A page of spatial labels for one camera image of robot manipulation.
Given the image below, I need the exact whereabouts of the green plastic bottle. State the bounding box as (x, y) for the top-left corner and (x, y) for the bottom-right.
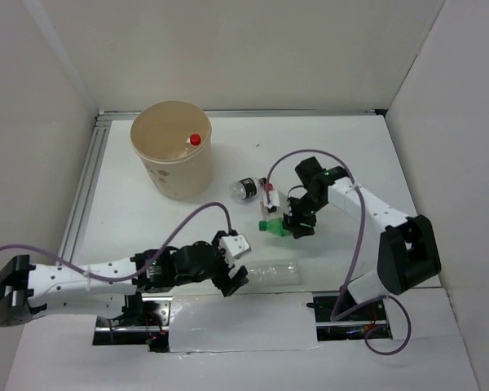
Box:
(258, 217), (292, 237)

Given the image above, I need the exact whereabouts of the large clear bottle red label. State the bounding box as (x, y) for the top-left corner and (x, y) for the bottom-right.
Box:
(153, 133), (203, 160)

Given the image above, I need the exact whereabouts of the small clear bottle red label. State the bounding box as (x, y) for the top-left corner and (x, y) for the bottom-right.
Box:
(260, 182), (289, 221)

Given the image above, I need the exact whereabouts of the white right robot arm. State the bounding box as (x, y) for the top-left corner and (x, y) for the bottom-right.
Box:
(282, 157), (441, 319)

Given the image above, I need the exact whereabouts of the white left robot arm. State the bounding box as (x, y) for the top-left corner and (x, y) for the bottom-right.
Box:
(0, 230), (251, 327)

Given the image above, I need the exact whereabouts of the aluminium frame rail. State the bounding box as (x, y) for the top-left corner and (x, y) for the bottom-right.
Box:
(59, 108), (388, 261)

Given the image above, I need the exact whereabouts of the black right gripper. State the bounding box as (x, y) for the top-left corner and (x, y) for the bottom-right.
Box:
(280, 191), (326, 239)

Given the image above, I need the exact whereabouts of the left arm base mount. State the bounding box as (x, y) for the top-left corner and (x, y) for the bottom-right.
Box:
(92, 295), (172, 353)

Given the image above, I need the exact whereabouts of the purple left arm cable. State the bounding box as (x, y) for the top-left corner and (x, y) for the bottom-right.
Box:
(0, 202), (234, 319)

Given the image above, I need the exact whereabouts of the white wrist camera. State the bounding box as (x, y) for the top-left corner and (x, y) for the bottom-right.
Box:
(261, 190), (280, 213)
(219, 234), (252, 264)

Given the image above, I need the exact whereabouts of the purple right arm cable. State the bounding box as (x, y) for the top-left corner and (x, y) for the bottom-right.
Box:
(266, 149), (412, 356)

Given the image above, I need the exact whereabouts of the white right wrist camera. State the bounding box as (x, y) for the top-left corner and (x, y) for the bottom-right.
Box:
(261, 190), (280, 213)

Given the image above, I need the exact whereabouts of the large clear unlabelled bottle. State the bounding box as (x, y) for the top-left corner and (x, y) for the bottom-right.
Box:
(247, 261), (302, 288)

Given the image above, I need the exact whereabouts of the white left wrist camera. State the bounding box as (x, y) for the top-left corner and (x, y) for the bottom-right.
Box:
(219, 234), (252, 264)

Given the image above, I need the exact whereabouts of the clear bottle black label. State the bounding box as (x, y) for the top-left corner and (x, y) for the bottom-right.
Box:
(230, 177), (267, 201)

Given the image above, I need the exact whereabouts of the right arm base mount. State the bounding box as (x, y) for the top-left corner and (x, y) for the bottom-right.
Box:
(306, 294), (391, 342)

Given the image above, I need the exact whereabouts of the beige plastic bin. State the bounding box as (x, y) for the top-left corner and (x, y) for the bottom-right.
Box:
(130, 101), (213, 200)

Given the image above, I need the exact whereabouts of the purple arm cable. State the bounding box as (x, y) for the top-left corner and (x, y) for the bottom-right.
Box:
(266, 149), (412, 356)
(0, 202), (234, 319)

